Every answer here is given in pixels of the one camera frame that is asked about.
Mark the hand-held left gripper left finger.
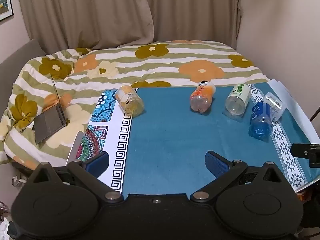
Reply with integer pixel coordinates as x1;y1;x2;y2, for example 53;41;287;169
30;151;125;204

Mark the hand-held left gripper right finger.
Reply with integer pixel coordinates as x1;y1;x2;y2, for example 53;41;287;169
190;150;288;204

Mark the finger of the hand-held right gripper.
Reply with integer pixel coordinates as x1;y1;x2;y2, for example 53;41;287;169
290;142;320;168

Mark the blue clear cup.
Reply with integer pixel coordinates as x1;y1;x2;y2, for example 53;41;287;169
248;101;274;139

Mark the barcode label clear cup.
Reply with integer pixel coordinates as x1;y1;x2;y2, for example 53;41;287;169
264;92;286;122

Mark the yellow label clear cup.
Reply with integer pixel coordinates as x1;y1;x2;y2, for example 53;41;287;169
114;85;145;118

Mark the green dotted clear cup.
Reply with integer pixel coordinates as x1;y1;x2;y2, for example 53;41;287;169
224;83;251;119

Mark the orange label clear cup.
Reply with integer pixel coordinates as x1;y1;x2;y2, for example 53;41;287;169
190;80;216;113

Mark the silver flat board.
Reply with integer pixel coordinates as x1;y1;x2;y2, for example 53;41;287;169
66;131;84;167

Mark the colourful mandala patterned cloth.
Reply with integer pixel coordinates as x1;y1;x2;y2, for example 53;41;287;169
75;88;139;194

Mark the white paper sheet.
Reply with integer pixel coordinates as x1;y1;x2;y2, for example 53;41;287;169
267;79;320;145

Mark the teal mat with patterned edge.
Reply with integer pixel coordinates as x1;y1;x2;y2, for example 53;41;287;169
122;81;320;195

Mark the grey open laptop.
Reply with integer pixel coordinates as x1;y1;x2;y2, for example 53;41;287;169
33;72;68;145

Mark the small glass jar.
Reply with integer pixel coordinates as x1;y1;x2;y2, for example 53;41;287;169
11;174;28;188

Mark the floral striped blanket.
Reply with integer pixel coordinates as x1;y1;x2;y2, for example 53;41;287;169
0;40;272;165

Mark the grey upholstered headboard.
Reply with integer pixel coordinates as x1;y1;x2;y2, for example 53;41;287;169
0;39;47;120

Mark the beige curtain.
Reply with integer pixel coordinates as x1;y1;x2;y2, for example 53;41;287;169
16;0;242;52

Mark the black cable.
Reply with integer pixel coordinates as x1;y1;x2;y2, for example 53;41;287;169
310;104;320;122

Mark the framed wall picture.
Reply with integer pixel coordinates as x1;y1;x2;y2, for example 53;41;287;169
0;0;14;22

